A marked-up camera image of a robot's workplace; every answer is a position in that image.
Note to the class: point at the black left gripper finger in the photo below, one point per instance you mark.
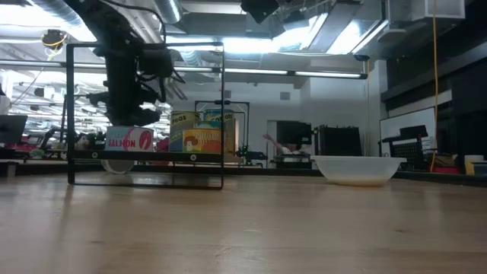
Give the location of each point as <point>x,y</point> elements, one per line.
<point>146,117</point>
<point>121,118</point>

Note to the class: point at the short salmon can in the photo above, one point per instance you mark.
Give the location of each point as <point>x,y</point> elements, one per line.
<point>129,139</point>

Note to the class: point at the tall peas can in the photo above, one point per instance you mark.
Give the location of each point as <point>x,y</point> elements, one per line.
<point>184,122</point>

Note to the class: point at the short grey-lidded can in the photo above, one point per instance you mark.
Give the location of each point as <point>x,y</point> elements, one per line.
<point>118,166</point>

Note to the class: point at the short yellow mushroom can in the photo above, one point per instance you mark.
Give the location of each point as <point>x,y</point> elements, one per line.
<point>198,141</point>

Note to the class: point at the carrots can grey lid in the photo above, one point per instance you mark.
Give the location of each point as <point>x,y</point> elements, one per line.
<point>220,115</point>

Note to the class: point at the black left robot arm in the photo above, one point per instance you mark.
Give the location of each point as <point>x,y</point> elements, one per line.
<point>114,23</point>

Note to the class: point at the long tube light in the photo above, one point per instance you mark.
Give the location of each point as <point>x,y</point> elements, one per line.
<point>327,74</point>

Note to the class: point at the black monitor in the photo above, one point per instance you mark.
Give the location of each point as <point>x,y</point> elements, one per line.
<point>11,129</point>
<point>295,132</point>

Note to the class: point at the black device green light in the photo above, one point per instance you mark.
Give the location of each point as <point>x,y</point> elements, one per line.
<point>251,154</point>

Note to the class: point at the person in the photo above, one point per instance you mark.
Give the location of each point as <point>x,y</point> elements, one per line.
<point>289,148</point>

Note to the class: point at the black cart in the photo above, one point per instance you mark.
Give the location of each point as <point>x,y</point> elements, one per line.
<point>338,141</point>

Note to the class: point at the whiteboard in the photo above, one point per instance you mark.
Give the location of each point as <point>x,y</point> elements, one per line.
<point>407,122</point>

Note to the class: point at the translucent white plastic bowl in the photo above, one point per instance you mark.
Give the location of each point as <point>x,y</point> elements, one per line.
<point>357,169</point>

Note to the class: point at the black stand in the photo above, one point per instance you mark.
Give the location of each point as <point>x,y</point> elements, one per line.
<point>409,148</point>

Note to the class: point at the red box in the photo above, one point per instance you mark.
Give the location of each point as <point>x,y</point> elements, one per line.
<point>445,170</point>

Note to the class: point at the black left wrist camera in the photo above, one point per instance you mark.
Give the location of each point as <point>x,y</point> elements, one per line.
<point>158,62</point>

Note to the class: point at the wooden shelf with black frame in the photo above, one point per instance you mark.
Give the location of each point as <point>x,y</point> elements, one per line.
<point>152,156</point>

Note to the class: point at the silver ventilation duct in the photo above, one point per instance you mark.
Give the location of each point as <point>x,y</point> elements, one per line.
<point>169,9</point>

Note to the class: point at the black aluminium rig frame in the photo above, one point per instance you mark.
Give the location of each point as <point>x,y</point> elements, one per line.
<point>266,172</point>

